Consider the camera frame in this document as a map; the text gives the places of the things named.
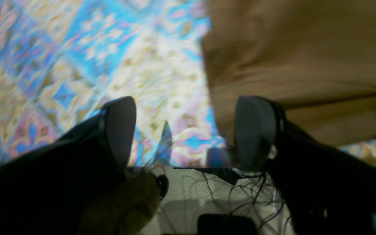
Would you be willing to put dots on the brown t-shirt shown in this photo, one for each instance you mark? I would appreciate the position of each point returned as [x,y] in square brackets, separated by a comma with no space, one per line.
[317,58]

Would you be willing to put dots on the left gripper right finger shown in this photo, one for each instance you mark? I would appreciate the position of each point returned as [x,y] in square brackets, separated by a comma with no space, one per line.
[327,191]

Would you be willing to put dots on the patterned tablecloth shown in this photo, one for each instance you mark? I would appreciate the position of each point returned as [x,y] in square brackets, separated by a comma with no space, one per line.
[61,60]

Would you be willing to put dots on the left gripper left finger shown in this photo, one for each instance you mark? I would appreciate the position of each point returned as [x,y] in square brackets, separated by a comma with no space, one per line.
[45,191]

